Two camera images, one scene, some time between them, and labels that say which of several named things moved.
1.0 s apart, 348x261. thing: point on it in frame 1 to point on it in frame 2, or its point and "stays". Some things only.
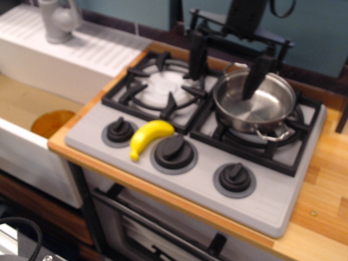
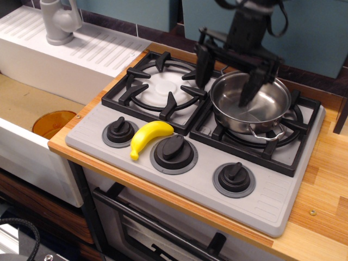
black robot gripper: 240,28 to 245,44
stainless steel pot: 273,101 stays
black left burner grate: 161,87 stays
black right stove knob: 234,180 stays
